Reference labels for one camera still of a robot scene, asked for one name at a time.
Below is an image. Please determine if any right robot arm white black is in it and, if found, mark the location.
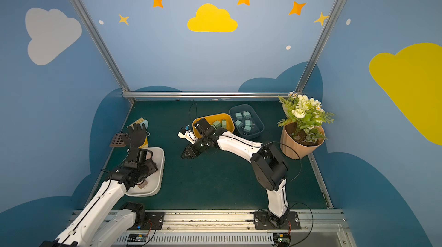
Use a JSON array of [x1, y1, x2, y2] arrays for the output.
[[178, 118, 289, 223]]

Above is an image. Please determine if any white storage tray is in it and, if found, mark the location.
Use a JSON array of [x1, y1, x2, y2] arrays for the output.
[[126, 147, 165, 197]]

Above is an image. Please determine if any aluminium frame right post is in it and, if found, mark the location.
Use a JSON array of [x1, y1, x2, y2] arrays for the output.
[[295, 0, 347, 93]]

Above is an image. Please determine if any pink plug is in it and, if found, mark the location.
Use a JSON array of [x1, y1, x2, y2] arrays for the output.
[[137, 180, 148, 189]]

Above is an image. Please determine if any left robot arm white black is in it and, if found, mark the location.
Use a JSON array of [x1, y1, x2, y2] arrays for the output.
[[41, 147, 165, 247]]

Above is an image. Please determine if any blue storage box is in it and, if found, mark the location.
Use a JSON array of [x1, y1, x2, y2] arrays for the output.
[[229, 104, 265, 140]]

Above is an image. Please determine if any potted artificial flower plant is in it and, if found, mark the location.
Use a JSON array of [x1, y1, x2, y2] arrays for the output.
[[278, 92, 335, 159]]

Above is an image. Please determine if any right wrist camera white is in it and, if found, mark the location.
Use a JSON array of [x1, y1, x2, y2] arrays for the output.
[[178, 126, 198, 144]]

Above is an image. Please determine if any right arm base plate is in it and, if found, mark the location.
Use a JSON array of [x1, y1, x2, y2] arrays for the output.
[[253, 210, 301, 230]]

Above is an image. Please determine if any yellow storage box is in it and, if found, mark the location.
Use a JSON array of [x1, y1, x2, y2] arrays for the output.
[[192, 113, 236, 139]]

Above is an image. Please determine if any aluminium frame left post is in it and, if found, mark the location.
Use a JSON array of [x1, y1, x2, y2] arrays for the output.
[[69, 0, 131, 94]]

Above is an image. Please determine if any aluminium frame post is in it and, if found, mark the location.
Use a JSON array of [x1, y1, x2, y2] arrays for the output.
[[295, 0, 347, 93], [69, 0, 131, 94]]

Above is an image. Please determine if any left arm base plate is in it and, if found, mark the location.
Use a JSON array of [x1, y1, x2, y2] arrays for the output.
[[129, 211, 165, 230]]

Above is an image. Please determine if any yellow blue sponge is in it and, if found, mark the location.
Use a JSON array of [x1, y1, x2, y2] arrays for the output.
[[127, 118, 148, 129]]

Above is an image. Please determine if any black rubber glove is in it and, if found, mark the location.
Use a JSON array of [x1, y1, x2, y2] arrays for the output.
[[122, 123, 147, 149]]

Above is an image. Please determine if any brown grid drain cover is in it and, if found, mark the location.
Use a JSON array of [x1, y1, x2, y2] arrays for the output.
[[109, 133, 126, 147]]

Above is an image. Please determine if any blue plug cluster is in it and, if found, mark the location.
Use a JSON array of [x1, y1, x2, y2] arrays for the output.
[[235, 112, 243, 120], [235, 120, 244, 128]]

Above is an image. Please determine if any aluminium frame back bar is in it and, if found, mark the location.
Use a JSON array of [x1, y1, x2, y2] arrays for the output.
[[122, 91, 289, 99]]

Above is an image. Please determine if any aluminium frame rail front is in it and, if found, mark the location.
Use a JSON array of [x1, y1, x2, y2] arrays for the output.
[[102, 209, 356, 247]]

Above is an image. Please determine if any green plug cluster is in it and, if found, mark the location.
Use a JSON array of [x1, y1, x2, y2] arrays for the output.
[[212, 121, 222, 129]]

